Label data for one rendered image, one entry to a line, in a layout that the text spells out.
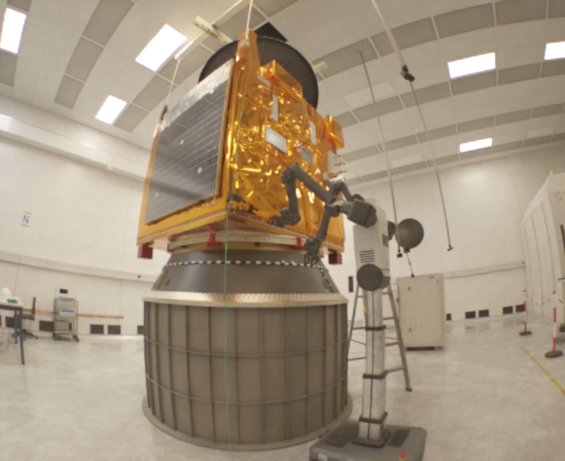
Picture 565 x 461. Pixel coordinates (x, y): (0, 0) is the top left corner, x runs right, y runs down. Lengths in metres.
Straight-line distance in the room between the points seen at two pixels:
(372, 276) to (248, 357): 1.06
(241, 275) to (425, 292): 4.05
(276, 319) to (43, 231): 5.89
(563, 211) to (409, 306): 4.05
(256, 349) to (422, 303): 4.00
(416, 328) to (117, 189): 7.65
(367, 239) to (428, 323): 4.09
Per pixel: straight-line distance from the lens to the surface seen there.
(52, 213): 7.02
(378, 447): 1.78
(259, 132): 2.44
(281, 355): 2.08
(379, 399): 1.69
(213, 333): 2.04
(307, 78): 4.08
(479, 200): 9.87
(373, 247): 1.54
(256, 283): 2.07
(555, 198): 6.74
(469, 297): 9.44
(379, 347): 1.61
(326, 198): 1.55
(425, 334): 5.53
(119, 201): 7.51
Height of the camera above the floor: 1.21
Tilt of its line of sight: 14 degrees up
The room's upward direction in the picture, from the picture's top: 1 degrees counter-clockwise
